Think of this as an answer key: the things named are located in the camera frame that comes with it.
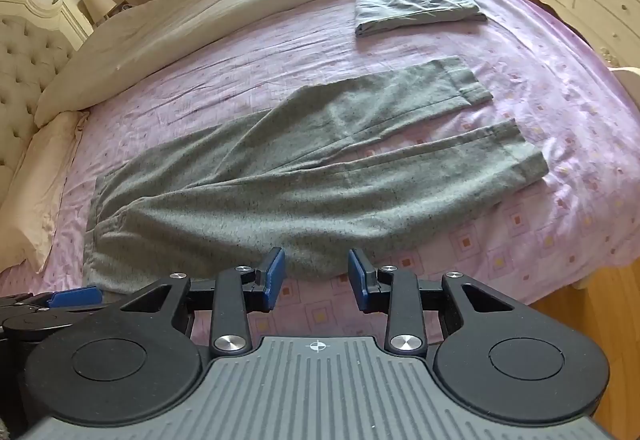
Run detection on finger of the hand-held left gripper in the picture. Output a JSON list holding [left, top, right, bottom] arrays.
[[0, 286, 104, 321]]

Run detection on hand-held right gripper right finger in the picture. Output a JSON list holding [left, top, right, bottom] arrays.
[[347, 248, 517, 354]]

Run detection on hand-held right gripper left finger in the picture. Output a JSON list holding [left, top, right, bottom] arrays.
[[120, 247, 287, 354]]

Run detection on purple patterned bed sheet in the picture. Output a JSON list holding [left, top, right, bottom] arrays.
[[0, 0, 640, 346]]

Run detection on cream pillow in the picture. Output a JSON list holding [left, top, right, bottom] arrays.
[[7, 111, 91, 275]]

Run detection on cream tufted headboard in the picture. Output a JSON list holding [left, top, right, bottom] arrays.
[[0, 0, 96, 201]]

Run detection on grey speckled pants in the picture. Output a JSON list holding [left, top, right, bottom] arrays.
[[82, 56, 550, 295]]

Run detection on bedside lamp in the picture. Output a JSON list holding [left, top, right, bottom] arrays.
[[80, 0, 115, 26]]

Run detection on folded blue-grey pants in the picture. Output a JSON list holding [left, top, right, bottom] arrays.
[[354, 0, 488, 38]]

